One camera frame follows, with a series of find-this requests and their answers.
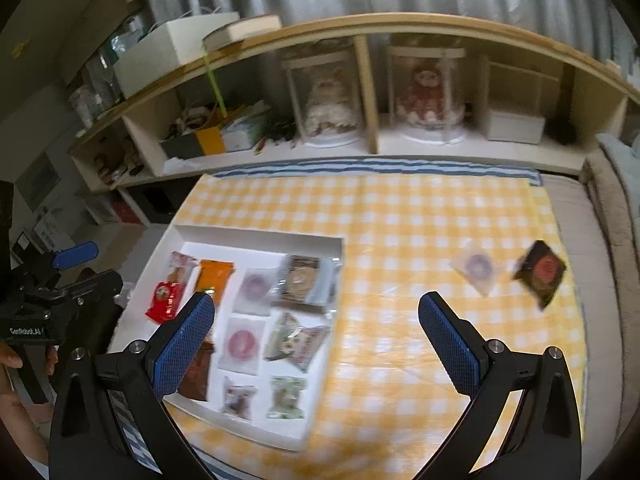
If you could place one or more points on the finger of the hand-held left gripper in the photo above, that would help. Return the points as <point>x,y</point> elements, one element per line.
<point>95,282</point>
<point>75,256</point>

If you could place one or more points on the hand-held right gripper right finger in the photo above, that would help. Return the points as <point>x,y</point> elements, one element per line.
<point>450,345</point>

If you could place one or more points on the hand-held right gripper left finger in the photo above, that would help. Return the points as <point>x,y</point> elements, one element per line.
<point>185,345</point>

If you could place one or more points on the brown snack packet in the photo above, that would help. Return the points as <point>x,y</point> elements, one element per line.
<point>196,375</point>

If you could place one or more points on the pink donut clear packet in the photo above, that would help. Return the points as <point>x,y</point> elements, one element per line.
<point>242,342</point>

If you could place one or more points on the red snack packet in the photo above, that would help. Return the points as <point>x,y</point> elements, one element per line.
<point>167,290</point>

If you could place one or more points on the dark pink clear snack packet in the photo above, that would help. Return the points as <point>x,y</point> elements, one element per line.
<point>239,396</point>

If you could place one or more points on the orange snack packet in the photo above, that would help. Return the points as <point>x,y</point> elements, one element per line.
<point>216,275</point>

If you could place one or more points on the purple donut clear packet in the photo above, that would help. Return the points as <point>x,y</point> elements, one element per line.
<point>475,266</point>
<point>255,285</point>

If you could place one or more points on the white cardboard tray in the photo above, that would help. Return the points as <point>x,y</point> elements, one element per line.
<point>210,260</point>

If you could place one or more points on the silver foil snack packet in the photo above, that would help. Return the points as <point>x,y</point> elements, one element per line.
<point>295,342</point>

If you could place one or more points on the green snack packet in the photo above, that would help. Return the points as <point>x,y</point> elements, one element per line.
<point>286,397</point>

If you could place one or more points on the dark packet with red circle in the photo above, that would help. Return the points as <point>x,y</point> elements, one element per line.
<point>542,270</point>

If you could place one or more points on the brown cookie clear packet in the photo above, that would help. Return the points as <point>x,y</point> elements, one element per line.
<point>301,276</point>

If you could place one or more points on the person's left hand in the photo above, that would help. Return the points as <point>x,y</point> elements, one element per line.
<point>20,420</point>

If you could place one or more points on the yellow checkered mat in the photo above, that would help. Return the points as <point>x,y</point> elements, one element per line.
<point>425,230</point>

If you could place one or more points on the dark green box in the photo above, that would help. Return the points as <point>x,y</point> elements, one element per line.
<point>182,146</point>

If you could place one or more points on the clear glass jar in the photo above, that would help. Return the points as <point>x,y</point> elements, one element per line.
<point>85,100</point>

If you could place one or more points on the yellow box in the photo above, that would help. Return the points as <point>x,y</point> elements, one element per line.
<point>209,141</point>

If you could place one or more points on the pale green tissue box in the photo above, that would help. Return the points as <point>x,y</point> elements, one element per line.
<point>245,132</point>

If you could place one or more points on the large white box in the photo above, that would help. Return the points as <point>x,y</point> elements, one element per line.
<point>170,50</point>

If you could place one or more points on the small white box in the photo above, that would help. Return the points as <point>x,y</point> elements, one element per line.
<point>515,125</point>

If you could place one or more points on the folded grey blanket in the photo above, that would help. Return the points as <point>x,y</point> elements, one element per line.
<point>622,175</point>

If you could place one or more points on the red doll in clear case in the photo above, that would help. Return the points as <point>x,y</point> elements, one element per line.
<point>430,92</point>

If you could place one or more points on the clear square case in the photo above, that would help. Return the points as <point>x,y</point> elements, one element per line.
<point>522,82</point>

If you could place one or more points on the cream doll in clear case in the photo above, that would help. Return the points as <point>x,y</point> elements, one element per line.
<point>325,95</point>

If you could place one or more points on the thick book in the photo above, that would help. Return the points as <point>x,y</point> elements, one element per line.
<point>242,30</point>

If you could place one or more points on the wooden shelf unit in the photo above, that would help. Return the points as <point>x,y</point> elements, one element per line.
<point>400,25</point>

